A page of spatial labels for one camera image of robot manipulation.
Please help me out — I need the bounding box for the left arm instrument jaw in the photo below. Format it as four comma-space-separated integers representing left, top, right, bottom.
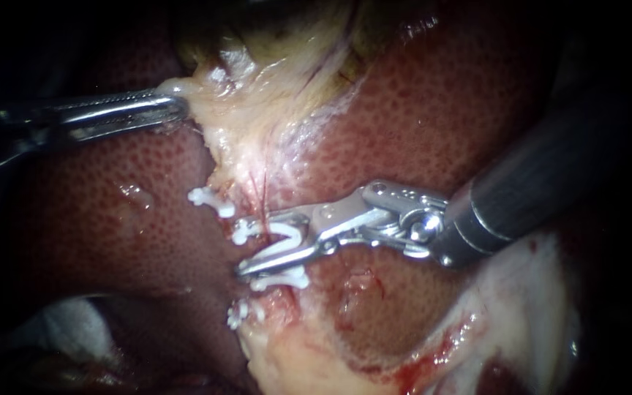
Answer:
55, 89, 187, 119
66, 102, 192, 145

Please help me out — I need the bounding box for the right arm instrument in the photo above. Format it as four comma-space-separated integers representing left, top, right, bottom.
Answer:
361, 179, 453, 268

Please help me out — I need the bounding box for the right arm instrument jaw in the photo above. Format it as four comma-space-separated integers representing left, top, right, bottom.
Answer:
280, 192, 377, 242
235, 227, 407, 277

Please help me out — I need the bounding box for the left arm instrument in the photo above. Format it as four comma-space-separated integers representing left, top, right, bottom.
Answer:
0, 102, 78, 176

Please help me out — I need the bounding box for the white clip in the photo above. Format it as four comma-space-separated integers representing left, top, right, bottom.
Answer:
187, 185, 237, 219
248, 266, 312, 293
225, 298, 266, 331
231, 218, 306, 262

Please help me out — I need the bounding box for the gallbladder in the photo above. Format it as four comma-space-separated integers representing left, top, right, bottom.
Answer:
157, 0, 437, 220

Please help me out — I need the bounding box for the thin tube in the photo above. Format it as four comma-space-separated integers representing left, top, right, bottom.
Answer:
251, 164, 295, 323

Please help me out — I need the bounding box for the pale fatty tissue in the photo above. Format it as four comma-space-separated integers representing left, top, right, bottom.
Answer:
238, 230, 584, 395

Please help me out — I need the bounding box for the dark red liver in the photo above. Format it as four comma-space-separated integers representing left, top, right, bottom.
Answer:
14, 0, 575, 395

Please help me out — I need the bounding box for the white cloth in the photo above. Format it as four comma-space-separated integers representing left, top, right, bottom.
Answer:
11, 298, 119, 367

